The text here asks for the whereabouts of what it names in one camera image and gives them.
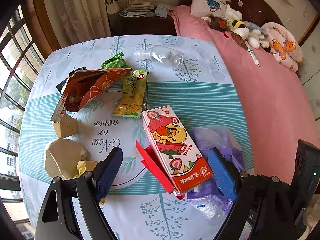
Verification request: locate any purple plastic bag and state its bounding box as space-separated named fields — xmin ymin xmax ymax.
xmin=187 ymin=126 xmax=245 ymax=220

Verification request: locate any yellow paper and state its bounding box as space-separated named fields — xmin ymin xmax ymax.
xmin=73 ymin=160 xmax=98 ymax=179

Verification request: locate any brown paper ball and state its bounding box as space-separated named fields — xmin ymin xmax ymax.
xmin=44 ymin=139 xmax=87 ymax=180

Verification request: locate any brown paper piece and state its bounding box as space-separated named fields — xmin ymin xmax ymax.
xmin=53 ymin=114 xmax=78 ymax=139

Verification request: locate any strawberry duck carton box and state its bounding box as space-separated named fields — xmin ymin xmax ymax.
xmin=136 ymin=106 xmax=214 ymax=200

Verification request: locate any green yellow cracker wrapper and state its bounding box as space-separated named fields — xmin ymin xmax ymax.
xmin=113 ymin=69 xmax=149 ymax=118

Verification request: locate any orange brown snack bag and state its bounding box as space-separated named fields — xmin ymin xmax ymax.
xmin=51 ymin=67 xmax=131 ymax=122

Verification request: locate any clear plastic bottle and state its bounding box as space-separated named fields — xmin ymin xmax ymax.
xmin=133 ymin=45 xmax=185 ymax=70

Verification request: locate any floral blue white tablecloth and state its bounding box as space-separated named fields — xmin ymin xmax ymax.
xmin=18 ymin=35 xmax=253 ymax=239

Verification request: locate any pink bed sheet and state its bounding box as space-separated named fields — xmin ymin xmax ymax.
xmin=170 ymin=5 xmax=319 ymax=183

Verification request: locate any white marker pen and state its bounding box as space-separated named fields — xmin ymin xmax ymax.
xmin=245 ymin=40 xmax=260 ymax=67

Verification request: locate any bear print baby pillow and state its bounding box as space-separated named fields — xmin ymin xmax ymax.
xmin=261 ymin=22 xmax=304 ymax=72

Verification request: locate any dark wooden nightstand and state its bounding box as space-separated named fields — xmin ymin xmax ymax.
xmin=109 ymin=12 xmax=177 ymax=36

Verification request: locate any plush toy pile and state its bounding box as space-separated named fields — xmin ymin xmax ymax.
xmin=201 ymin=2 xmax=271 ymax=53

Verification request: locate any beige floral curtain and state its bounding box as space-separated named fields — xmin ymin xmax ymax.
xmin=44 ymin=0 xmax=111 ymax=48

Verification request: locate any stack of books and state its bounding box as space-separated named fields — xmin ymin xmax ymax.
xmin=120 ymin=0 xmax=155 ymax=17

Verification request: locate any dark wooden headboard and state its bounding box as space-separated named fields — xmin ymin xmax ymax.
xmin=177 ymin=0 xmax=320 ymax=47

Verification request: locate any white cartoon pillow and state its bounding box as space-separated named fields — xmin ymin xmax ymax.
xmin=190 ymin=0 xmax=231 ymax=18

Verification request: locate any black camera device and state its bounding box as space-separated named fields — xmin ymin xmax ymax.
xmin=289 ymin=139 xmax=319 ymax=237

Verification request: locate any window with dark frame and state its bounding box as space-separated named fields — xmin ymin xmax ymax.
xmin=1 ymin=7 xmax=44 ymax=239

